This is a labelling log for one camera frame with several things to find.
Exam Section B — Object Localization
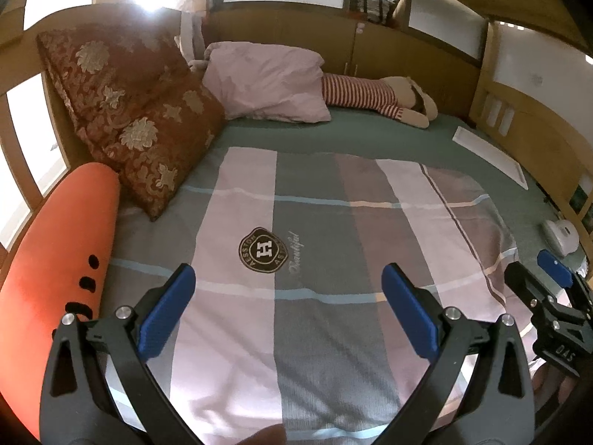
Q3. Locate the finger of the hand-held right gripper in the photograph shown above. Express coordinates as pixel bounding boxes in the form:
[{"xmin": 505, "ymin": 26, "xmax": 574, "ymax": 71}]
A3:
[
  {"xmin": 536, "ymin": 249, "xmax": 593, "ymax": 309},
  {"xmin": 504, "ymin": 262, "xmax": 557, "ymax": 317}
]

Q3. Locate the green bed sheet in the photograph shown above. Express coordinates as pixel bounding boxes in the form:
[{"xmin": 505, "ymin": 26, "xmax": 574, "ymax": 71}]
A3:
[{"xmin": 116, "ymin": 106, "xmax": 589, "ymax": 334}]

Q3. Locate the pink pillow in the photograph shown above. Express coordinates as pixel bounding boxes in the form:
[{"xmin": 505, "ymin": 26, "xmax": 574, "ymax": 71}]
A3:
[{"xmin": 202, "ymin": 42, "xmax": 332, "ymax": 123}]

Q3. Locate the checked blanket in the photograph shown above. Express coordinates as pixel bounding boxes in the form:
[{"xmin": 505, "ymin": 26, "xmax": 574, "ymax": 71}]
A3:
[{"xmin": 99, "ymin": 146, "xmax": 520, "ymax": 445}]

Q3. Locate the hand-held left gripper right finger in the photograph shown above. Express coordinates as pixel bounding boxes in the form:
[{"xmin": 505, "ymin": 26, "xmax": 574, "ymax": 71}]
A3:
[{"xmin": 381, "ymin": 262, "xmax": 539, "ymax": 445}]

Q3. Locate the orange carrot plush pillow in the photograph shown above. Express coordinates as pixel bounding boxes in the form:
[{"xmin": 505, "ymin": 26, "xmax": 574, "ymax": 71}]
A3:
[{"xmin": 0, "ymin": 162, "xmax": 122, "ymax": 441}]

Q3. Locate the wooden bed frame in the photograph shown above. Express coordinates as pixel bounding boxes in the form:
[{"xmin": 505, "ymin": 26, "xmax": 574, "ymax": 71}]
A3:
[{"xmin": 0, "ymin": 0, "xmax": 593, "ymax": 260}]

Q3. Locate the white plush toy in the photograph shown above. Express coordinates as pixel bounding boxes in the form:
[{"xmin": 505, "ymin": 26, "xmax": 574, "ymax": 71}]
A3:
[{"xmin": 175, "ymin": 11, "xmax": 211, "ymax": 72}]

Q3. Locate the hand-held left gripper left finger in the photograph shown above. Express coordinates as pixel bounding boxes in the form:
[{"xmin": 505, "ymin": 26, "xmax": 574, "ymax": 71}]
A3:
[{"xmin": 39, "ymin": 263, "xmax": 196, "ymax": 445}]

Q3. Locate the striped plush dog toy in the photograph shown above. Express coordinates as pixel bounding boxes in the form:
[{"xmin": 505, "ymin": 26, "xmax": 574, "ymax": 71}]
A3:
[{"xmin": 321, "ymin": 73, "xmax": 438, "ymax": 129}]

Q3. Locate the white flat board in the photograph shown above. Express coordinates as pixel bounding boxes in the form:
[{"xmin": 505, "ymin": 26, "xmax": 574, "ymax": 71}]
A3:
[{"xmin": 451, "ymin": 126, "xmax": 529, "ymax": 191}]

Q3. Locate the white handheld appliance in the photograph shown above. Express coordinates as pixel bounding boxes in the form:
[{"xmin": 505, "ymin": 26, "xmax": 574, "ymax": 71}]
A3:
[{"xmin": 542, "ymin": 218, "xmax": 581, "ymax": 257}]

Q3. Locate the brown floral pillow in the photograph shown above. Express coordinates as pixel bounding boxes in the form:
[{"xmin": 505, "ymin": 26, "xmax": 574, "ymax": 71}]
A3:
[{"xmin": 36, "ymin": 22, "xmax": 227, "ymax": 222}]

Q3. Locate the person's right hand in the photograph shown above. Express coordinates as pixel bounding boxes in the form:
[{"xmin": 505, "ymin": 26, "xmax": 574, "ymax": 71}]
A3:
[{"xmin": 533, "ymin": 362, "xmax": 575, "ymax": 402}]

